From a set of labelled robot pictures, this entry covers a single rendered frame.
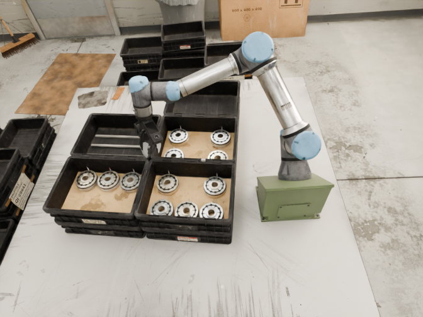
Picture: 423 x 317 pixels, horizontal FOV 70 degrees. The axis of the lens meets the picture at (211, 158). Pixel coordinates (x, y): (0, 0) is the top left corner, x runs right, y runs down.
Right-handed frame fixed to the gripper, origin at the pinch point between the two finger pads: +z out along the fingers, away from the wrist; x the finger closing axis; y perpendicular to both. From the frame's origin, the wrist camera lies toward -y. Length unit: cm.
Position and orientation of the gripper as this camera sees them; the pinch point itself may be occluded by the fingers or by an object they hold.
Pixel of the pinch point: (152, 153)
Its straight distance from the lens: 140.4
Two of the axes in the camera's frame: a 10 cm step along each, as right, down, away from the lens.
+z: 0.2, 7.8, 6.2
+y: -5.8, -5.0, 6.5
